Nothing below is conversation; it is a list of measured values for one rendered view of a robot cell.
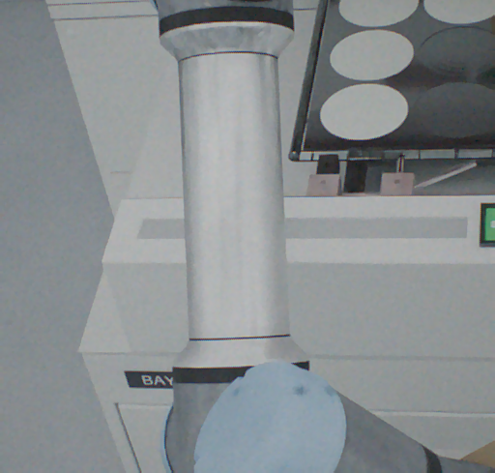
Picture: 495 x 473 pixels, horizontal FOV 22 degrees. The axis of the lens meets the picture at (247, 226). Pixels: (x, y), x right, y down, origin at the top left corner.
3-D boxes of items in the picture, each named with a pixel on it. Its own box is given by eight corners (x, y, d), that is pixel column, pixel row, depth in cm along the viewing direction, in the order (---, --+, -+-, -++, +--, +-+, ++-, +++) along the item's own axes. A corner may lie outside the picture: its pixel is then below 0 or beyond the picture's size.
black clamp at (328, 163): (321, 168, 146) (318, 151, 144) (340, 167, 145) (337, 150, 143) (317, 189, 143) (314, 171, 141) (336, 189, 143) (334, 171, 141)
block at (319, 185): (312, 192, 143) (308, 172, 141) (342, 192, 143) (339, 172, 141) (304, 244, 138) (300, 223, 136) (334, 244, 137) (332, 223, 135)
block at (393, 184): (384, 192, 142) (382, 171, 140) (415, 192, 141) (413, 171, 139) (378, 243, 136) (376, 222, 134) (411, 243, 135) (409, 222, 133)
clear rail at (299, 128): (323, -20, 172) (322, -29, 171) (334, -21, 172) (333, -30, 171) (288, 164, 146) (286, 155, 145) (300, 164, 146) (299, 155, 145)
